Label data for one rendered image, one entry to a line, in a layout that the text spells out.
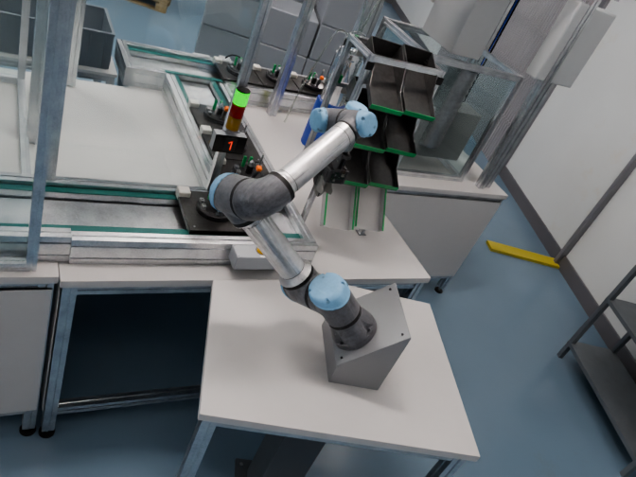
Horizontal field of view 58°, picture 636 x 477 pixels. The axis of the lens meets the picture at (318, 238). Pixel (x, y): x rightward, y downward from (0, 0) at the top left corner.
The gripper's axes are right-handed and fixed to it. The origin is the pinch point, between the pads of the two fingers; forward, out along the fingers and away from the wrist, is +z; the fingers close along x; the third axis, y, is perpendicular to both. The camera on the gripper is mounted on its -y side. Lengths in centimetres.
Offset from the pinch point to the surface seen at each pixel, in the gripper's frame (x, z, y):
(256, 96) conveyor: 30, 31, -137
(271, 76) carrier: 42, 24, -151
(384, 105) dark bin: 22.2, -29.5, -14.7
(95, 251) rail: -70, 31, -2
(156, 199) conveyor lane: -46, 28, -29
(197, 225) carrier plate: -35.2, 25.6, -10.2
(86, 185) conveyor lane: -70, 26, -32
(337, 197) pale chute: 23.0, 14.7, -18.8
